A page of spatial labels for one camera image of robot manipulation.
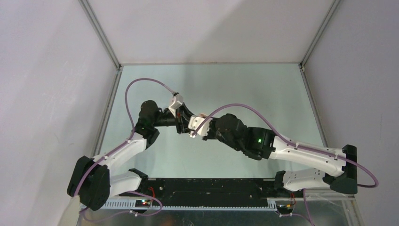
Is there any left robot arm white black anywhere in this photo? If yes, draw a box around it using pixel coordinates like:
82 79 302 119
67 98 200 210

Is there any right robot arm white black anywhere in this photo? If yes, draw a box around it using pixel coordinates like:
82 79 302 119
193 114 358 197

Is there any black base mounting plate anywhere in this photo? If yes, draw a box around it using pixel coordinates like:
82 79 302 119
138 178 303 207

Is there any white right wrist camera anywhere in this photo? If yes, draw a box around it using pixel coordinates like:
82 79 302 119
188 116 209 138

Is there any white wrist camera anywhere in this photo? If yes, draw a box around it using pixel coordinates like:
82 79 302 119
188 116 209 138
168 92 184 117

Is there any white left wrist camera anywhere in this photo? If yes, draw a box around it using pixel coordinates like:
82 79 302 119
168 92 184 117

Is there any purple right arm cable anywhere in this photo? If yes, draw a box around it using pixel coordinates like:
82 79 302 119
191 103 379 226

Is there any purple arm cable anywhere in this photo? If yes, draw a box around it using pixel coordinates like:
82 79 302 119
191 103 379 226
72 78 178 224

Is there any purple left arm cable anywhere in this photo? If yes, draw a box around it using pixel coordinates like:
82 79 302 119
72 78 178 224

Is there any grey cable duct strip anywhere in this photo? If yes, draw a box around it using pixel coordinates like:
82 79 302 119
100 199 277 211

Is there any aluminium frame corner post left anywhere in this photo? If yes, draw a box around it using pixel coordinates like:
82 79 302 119
78 0 121 70

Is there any aluminium frame corner post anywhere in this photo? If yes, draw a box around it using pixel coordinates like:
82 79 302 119
78 0 121 70
300 0 342 70

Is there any aluminium frame corner post right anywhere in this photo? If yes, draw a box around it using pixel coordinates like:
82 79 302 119
300 0 342 70

